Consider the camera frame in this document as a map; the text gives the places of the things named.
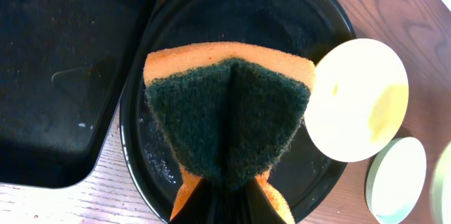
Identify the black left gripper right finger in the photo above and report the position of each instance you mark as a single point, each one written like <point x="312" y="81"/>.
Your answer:
<point x="251" y="206"/>

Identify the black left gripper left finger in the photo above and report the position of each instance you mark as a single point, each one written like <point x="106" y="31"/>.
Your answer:
<point x="200" y="207"/>

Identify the yellow green scrub sponge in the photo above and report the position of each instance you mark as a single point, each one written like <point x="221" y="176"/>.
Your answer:
<point x="228" y="111"/>

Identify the mint green plate with stain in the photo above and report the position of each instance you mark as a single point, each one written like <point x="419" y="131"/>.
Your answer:
<point x="395" y="180"/>

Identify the black round tray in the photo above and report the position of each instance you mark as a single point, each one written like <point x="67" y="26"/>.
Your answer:
<point x="308" y="28"/>

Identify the black rectangular tray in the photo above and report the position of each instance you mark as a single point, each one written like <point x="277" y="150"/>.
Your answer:
<point x="63" y="68"/>

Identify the yellow plate with stain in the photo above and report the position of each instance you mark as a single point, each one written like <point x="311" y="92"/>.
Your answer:
<point x="359" y="100"/>

